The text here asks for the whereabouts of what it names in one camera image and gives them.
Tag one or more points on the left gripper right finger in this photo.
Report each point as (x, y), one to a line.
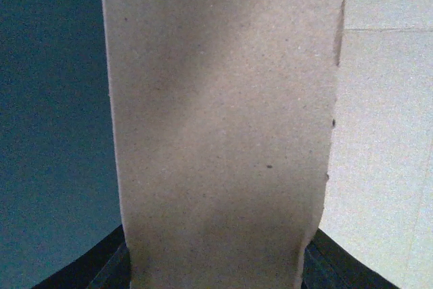
(328, 266)

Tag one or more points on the brown cardboard box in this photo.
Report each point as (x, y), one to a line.
(245, 128)

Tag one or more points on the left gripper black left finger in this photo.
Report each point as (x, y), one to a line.
(106, 265)

